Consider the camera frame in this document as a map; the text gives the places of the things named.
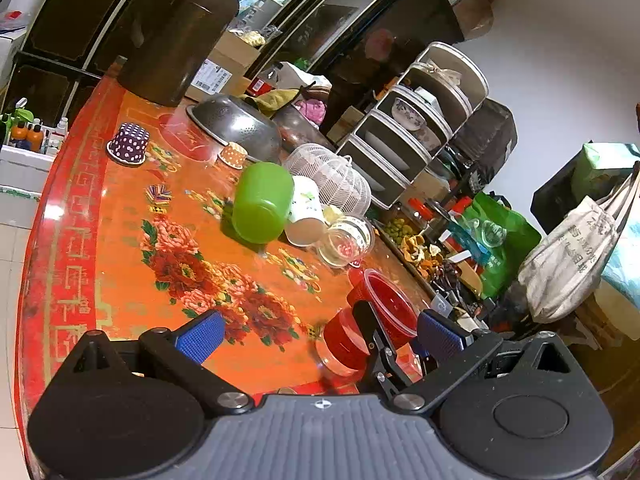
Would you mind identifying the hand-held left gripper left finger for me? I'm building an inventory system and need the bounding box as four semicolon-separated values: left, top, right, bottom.
66;309;254;414

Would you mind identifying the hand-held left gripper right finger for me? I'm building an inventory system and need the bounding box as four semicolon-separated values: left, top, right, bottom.
392;309;593;414

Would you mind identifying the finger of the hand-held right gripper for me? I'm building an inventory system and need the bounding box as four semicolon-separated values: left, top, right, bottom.
352;302;417;402

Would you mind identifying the red plastic cup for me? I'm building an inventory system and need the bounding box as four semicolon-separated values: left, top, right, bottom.
347;268;419;350
322;307;377;377

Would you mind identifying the clear glass cup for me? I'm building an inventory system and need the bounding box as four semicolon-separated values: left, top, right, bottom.
318;214;376;269

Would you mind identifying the green plastic cup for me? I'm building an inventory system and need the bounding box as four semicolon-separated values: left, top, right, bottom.
231;162;295;245

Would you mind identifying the white paper cup green print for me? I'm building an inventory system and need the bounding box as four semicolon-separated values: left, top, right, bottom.
284;175;329;248

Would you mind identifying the small orange paper cup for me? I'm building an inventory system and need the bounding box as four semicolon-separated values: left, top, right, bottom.
218;141;249;170

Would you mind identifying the purple polka dot cup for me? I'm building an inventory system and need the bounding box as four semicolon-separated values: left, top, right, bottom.
106;122;151;166

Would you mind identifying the tray of snacks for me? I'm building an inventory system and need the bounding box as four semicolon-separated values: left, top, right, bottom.
374;214;453;282

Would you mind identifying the green shopping bag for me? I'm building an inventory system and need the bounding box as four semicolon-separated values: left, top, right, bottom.
449;192;543;302

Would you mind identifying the beige canvas tote bag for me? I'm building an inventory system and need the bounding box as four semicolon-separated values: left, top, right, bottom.
517;161;640;324

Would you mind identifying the white plastic basket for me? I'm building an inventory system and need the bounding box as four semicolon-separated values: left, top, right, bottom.
282;143;372;217

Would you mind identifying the grey stacked dish rack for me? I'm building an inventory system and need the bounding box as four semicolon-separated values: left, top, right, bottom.
334;41;490;210

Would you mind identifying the black bag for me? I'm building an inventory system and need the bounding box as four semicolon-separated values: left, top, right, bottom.
451;98;519;182

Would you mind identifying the metal colander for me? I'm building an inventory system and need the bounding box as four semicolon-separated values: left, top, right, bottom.
185;94;284;164

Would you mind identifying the patterned ceramic bowl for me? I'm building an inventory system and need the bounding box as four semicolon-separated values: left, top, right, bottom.
391;98;429;132

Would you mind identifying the dark metal pot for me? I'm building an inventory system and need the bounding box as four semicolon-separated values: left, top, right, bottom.
272;104;327;149

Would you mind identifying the light green box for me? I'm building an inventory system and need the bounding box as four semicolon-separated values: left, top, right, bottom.
571;142;640;202

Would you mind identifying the white storage box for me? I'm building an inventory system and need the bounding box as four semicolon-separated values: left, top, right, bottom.
0;144;57;197

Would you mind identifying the pink cloth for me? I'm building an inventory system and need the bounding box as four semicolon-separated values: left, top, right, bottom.
294;98;327;127

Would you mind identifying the yellow-green cloth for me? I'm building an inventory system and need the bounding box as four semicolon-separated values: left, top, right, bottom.
239;87;318;119

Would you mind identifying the group of small bottles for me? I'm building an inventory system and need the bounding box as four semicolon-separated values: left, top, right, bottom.
0;97;69;157

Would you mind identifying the cardboard box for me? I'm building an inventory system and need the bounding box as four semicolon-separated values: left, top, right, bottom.
184;30;262;104

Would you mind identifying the dark brown bin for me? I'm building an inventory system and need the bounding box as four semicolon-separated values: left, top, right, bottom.
115;0;240;107

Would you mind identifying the black glass-door cabinet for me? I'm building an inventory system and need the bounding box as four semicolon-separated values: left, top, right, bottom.
10;0;468;136

